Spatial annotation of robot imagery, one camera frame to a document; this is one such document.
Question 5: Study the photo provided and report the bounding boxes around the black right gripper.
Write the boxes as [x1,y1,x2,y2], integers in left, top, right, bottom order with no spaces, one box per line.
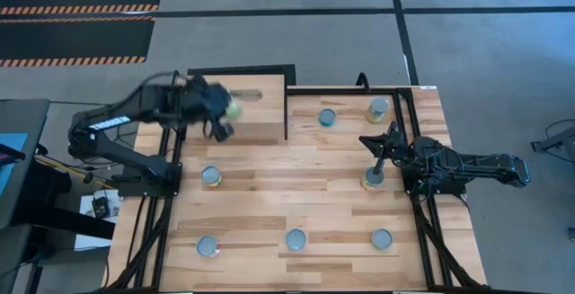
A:
[358,120,421,176]

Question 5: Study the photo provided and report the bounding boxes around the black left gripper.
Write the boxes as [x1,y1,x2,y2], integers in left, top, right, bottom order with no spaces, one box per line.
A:
[179,74,240,143]

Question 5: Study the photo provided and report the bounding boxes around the tall yellow-green carrots can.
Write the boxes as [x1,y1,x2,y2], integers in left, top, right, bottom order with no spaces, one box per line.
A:
[226,97,243,122]

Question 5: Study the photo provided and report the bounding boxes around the yellow label can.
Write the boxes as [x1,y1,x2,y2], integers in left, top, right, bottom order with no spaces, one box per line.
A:
[360,166,386,192]

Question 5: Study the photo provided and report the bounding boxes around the short teal can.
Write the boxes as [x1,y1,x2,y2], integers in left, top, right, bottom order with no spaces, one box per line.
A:
[317,107,338,129]

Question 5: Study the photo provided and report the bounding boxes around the green red spaghetti sauce can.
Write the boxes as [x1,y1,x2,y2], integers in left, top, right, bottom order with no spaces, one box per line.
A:
[200,165,223,189]

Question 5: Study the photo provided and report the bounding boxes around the pale label can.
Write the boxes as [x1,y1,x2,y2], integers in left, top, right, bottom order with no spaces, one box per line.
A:
[370,227,394,251]

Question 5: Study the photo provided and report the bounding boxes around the wooden shelf with black legs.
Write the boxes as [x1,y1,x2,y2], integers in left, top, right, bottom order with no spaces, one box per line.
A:
[168,63,296,147]

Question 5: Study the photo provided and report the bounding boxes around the yellow-green label can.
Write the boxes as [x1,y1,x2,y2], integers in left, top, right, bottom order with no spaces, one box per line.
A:
[364,96,391,125]

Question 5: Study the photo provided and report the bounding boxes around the white mixed fruit can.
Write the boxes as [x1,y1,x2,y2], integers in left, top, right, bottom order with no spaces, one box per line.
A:
[285,227,308,252]

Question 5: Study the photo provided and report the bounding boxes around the red white label can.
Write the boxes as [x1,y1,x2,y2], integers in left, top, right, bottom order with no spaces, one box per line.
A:
[196,235,221,259]

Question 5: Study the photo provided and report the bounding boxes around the small black device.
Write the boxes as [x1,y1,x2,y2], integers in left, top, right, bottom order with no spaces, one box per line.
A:
[92,196,111,218]

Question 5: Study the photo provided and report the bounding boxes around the yellow stick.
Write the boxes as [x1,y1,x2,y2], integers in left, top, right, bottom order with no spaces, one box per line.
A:
[34,155,116,191]

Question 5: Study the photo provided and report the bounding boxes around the black tripod stand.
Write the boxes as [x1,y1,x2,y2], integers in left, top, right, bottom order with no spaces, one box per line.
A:
[531,120,575,165]

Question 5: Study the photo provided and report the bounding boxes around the white paper sheet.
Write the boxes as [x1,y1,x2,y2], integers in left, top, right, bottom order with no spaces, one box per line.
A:
[74,189,122,251]

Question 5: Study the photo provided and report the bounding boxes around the grey desk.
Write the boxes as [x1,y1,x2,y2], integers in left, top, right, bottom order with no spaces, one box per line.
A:
[0,98,51,230]

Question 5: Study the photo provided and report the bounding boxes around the black furniture base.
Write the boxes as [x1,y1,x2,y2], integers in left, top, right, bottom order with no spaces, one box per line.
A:
[13,158,117,241]

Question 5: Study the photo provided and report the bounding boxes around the blue flat item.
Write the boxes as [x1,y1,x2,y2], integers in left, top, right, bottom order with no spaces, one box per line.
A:
[0,132,29,196]

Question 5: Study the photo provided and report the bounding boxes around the black aluminium table frame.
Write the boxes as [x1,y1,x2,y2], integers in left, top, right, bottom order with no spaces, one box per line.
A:
[102,85,489,294]

